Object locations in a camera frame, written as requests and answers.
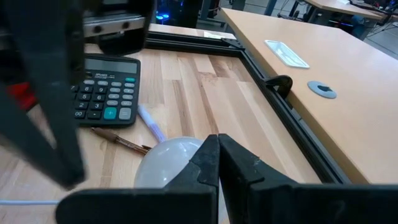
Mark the tan background desk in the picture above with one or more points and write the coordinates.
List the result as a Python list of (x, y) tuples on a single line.
[(342, 7)]

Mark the white rectangular desk plate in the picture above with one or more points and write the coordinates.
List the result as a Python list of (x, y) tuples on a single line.
[(286, 53)]

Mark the black calculator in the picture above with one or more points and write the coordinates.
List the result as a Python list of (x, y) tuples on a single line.
[(109, 93)]

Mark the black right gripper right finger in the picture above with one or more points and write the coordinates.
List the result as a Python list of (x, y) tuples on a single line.
[(295, 205)]

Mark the grey desk grommet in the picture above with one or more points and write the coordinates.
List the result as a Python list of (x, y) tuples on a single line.
[(317, 91)]

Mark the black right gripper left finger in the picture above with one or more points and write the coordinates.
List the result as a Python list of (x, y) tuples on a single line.
[(140, 208)]

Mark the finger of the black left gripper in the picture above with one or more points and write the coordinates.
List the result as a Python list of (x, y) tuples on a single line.
[(53, 62), (21, 124)]

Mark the white lightbulb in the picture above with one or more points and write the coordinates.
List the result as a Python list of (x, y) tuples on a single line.
[(164, 161)]

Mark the tan wooden desk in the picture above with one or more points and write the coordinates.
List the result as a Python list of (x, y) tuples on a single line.
[(342, 62)]

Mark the purple pen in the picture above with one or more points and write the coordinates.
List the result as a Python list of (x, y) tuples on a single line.
[(152, 124)]

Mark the brown pen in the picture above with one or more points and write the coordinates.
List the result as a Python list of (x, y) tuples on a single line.
[(118, 139)]

